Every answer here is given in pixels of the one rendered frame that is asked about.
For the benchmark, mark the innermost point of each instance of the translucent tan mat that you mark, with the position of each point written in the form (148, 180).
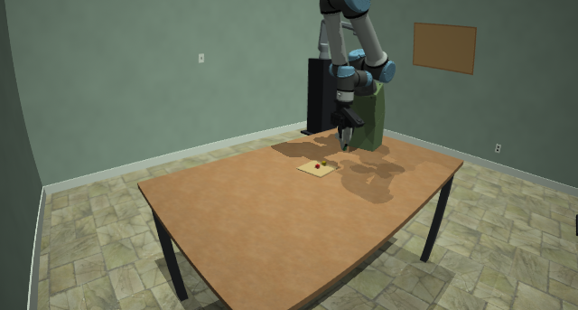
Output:
(320, 172)

